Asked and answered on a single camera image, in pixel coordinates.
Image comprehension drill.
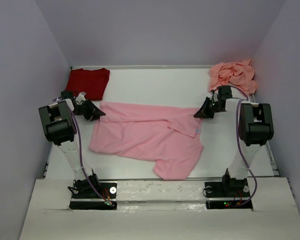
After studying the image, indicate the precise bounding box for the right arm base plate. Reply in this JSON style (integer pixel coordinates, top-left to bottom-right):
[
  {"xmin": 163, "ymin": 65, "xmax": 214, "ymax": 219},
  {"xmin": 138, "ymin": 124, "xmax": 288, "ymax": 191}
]
[{"xmin": 202, "ymin": 179, "xmax": 253, "ymax": 210}]

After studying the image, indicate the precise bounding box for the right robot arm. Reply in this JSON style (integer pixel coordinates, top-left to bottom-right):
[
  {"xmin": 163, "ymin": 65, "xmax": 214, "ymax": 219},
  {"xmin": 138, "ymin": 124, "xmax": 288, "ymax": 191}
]
[{"xmin": 194, "ymin": 85, "xmax": 274, "ymax": 198}]

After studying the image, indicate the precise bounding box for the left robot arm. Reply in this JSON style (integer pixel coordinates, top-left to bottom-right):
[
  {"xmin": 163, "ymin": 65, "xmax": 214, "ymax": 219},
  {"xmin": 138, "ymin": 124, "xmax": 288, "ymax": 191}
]
[{"xmin": 38, "ymin": 91, "xmax": 106, "ymax": 200}]

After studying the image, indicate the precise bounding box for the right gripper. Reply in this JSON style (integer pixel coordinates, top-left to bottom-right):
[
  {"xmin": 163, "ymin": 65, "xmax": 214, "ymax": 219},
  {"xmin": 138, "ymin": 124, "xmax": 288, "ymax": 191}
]
[{"xmin": 193, "ymin": 97, "xmax": 223, "ymax": 119}]

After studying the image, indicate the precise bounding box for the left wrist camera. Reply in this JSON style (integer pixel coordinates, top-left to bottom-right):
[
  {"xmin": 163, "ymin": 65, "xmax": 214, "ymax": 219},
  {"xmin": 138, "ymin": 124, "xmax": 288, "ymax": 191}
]
[{"xmin": 75, "ymin": 92, "xmax": 86, "ymax": 103}]

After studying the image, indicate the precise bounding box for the salmon crumpled t-shirt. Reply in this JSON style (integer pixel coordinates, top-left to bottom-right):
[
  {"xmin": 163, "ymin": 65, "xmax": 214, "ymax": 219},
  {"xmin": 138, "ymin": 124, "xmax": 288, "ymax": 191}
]
[{"xmin": 208, "ymin": 59, "xmax": 258, "ymax": 95}]

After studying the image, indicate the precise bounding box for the red folded t-shirt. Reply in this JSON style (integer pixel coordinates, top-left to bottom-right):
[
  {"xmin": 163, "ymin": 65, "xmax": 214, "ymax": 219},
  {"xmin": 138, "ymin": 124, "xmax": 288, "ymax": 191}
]
[{"xmin": 65, "ymin": 68, "xmax": 110, "ymax": 101}]

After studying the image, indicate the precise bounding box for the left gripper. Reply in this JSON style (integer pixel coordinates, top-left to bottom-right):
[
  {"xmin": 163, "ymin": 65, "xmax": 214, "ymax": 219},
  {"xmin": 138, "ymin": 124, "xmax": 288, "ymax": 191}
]
[{"xmin": 70, "ymin": 99, "xmax": 106, "ymax": 121}]

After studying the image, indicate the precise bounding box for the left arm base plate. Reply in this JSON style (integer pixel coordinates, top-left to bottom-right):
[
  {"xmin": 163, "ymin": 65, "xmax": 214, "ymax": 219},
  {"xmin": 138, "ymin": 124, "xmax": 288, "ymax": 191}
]
[{"xmin": 68, "ymin": 181, "xmax": 118, "ymax": 211}]

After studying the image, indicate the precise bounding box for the pink t-shirt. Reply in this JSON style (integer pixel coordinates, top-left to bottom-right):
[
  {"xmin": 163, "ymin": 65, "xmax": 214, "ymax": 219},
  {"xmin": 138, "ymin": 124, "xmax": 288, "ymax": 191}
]
[{"xmin": 89, "ymin": 101, "xmax": 204, "ymax": 181}]

